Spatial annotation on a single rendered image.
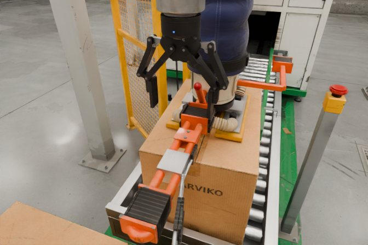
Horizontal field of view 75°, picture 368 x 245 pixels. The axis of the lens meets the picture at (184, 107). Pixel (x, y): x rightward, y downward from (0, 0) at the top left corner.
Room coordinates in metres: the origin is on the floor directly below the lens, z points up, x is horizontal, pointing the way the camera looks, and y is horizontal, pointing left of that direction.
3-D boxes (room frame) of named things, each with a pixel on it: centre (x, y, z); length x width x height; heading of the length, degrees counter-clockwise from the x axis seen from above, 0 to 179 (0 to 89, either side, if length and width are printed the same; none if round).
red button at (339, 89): (0.92, -0.66, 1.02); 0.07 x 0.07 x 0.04
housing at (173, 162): (0.43, 0.02, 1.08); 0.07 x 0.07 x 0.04; 72
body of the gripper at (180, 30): (0.47, 0.01, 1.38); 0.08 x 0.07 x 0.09; 71
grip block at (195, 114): (0.63, -0.04, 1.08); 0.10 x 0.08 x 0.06; 72
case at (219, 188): (0.86, -0.12, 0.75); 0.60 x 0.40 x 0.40; 164
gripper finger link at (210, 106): (0.45, -0.06, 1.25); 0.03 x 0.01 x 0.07; 161
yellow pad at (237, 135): (0.84, -0.21, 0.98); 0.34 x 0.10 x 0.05; 162
